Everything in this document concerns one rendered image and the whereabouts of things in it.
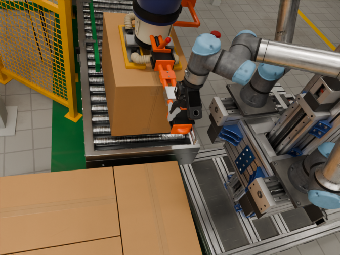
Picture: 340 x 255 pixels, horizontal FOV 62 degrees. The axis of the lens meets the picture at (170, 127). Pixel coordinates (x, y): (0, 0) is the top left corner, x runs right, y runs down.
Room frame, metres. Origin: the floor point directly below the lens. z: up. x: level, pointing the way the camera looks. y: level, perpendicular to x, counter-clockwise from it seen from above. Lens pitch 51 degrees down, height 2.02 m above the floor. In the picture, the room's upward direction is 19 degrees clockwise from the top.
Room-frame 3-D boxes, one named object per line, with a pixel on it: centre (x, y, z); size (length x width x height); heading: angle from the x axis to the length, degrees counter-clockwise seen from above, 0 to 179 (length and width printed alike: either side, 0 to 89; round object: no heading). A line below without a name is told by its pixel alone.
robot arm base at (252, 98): (1.20, -0.37, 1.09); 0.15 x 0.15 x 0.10
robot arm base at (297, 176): (0.78, -0.64, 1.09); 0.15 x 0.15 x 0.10
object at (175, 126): (0.71, -0.02, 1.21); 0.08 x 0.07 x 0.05; 27
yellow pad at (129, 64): (1.20, 0.33, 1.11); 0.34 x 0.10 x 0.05; 27
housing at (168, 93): (0.83, 0.03, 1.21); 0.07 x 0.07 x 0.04; 27
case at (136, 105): (1.25, 0.26, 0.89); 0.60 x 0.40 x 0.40; 28
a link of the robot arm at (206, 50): (0.73, -0.03, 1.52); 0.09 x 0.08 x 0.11; 82
